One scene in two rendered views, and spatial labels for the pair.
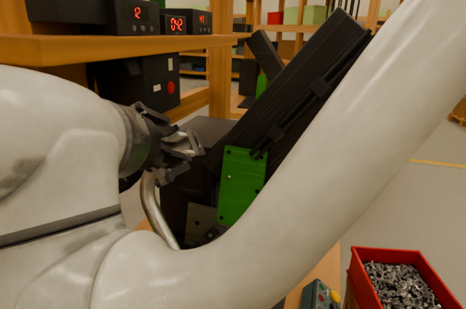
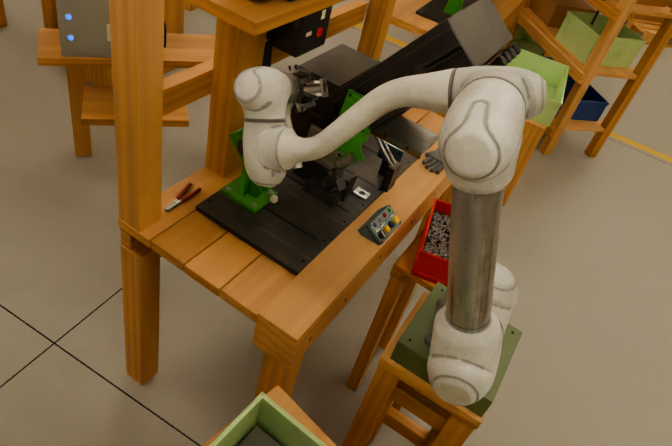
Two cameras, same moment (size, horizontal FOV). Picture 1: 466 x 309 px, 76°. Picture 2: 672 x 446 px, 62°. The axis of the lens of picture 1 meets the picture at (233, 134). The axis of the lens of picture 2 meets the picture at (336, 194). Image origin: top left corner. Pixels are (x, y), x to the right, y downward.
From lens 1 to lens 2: 1.15 m
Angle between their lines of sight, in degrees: 20
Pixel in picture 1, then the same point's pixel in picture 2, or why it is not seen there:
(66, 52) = (264, 26)
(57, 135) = (275, 95)
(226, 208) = not seen: hidden behind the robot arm
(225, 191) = not seen: hidden behind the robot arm
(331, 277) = (404, 211)
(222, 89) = (382, 10)
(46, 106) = (275, 86)
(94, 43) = (278, 18)
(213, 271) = (308, 142)
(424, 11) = (369, 97)
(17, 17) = not seen: outside the picture
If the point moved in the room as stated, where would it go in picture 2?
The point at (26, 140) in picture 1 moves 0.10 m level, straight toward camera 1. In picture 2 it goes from (270, 96) to (282, 121)
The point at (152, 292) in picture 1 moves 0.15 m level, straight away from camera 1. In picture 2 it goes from (292, 144) to (293, 110)
